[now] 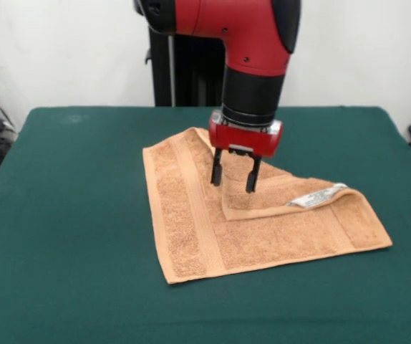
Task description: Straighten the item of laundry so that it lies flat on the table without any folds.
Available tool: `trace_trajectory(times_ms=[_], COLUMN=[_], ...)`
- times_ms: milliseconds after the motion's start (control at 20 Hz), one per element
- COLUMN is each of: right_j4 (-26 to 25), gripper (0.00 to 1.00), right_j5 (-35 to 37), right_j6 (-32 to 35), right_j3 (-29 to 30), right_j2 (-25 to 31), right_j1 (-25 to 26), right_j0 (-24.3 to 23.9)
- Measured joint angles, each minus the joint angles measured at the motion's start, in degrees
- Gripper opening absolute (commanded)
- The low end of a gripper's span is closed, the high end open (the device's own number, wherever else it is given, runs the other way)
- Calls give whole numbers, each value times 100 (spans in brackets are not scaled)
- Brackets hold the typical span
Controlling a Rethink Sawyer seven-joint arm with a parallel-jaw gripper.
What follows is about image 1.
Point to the dark green table cloth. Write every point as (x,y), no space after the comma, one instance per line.
(83,215)

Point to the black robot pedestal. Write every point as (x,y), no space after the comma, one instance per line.
(187,71)

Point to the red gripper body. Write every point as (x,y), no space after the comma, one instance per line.
(241,139)

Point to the tan terry towel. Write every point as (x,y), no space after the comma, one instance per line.
(198,222)

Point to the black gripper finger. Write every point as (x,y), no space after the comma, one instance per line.
(252,175)
(217,168)

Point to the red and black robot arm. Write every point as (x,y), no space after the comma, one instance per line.
(241,53)

